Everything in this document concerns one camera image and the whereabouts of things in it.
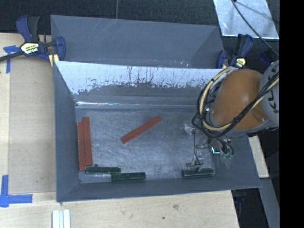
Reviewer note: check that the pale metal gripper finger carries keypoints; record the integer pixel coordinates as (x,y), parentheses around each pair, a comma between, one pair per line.
(190,128)
(196,157)

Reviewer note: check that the dark green flat block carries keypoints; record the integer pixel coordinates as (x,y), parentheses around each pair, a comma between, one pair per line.
(128,176)
(202,172)
(102,169)

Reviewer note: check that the red-brown flat block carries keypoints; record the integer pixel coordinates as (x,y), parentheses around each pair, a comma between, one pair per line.
(81,148)
(141,129)
(88,141)

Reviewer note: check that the grey metal bin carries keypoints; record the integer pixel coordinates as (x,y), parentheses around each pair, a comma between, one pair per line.
(133,44)

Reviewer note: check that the pale wood flat board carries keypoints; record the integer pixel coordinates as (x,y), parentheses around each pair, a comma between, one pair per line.
(31,127)

